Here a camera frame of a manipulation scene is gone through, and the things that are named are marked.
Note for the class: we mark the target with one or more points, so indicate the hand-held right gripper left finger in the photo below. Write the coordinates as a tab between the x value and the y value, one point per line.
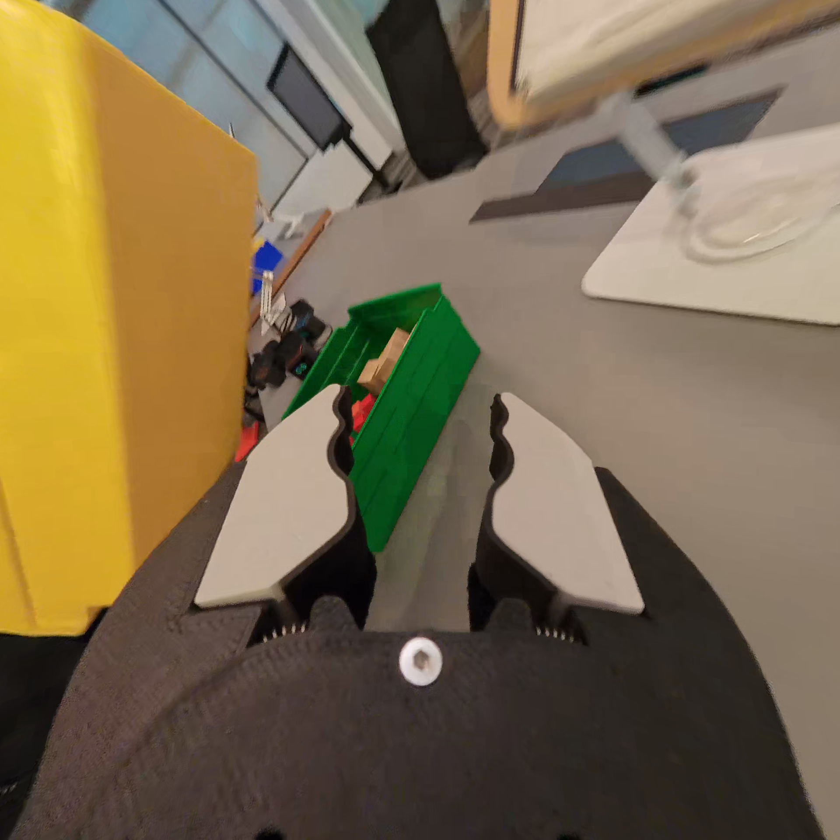
282	512

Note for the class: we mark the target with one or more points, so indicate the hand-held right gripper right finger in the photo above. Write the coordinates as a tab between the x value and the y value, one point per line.
558	518

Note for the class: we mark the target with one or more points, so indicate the green plastic box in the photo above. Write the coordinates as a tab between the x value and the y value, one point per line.
413	420

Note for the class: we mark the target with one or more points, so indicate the pile of wooden cubes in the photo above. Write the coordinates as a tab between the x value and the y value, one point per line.
384	364

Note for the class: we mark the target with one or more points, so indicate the yellow plastic box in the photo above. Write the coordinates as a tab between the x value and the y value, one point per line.
98	328

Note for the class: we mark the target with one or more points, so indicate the small red object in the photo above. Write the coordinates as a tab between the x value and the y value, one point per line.
247	441

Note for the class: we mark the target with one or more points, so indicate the black devices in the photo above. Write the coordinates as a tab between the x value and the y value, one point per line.
295	348

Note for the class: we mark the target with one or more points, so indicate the blue bin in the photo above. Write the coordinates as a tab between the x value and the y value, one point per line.
266	262

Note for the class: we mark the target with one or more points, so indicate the white board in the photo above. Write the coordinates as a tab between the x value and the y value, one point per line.
656	282

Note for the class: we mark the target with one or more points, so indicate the black tape strip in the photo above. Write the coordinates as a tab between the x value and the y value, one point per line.
558	197

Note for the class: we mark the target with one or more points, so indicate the dark screen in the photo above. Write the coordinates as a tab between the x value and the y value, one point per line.
305	98

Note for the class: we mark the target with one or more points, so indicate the black cabinet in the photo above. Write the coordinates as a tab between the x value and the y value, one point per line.
426	85

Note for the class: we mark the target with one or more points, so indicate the wooden-framed board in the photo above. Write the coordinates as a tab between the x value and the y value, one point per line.
512	65

